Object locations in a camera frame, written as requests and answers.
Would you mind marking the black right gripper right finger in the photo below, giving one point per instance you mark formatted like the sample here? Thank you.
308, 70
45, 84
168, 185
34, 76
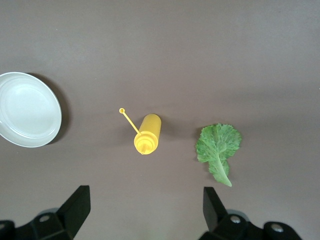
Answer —
220, 225

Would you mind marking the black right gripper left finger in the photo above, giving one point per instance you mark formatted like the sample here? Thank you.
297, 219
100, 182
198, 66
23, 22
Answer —
72, 215

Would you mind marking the yellow squeeze bottle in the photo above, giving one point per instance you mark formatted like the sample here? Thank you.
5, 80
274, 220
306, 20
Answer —
148, 132

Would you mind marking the green lettuce leaf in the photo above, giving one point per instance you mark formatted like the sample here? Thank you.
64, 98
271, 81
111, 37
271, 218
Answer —
216, 145

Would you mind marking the beige round plate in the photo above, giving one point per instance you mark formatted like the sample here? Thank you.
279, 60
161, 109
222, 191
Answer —
27, 110

